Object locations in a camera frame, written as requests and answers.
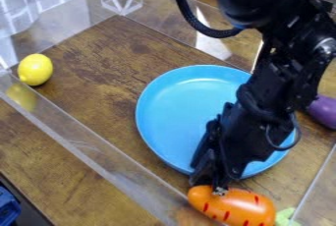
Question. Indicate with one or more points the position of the yellow toy lemon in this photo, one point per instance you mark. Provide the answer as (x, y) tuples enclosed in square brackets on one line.
[(34, 69)]

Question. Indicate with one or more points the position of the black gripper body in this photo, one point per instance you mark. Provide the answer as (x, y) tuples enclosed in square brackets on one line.
[(257, 121)]

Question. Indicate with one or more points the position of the blue round plastic tray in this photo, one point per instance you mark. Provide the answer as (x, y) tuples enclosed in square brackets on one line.
[(178, 102)]

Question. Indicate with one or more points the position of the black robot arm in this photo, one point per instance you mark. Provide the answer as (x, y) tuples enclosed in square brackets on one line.
[(265, 14)]

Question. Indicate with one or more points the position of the blue object at corner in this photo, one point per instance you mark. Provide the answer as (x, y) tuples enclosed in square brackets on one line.
[(9, 208)]

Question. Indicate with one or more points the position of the purple toy eggplant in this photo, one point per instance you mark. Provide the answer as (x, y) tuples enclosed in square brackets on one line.
[(321, 110)]

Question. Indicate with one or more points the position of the clear acrylic enclosure wall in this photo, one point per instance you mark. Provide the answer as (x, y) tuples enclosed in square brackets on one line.
[(70, 149)]

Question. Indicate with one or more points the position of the orange toy carrot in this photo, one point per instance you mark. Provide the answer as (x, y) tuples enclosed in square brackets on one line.
[(236, 208)]

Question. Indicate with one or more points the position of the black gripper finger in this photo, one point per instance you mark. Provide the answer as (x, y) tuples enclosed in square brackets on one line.
[(204, 162), (220, 178)]

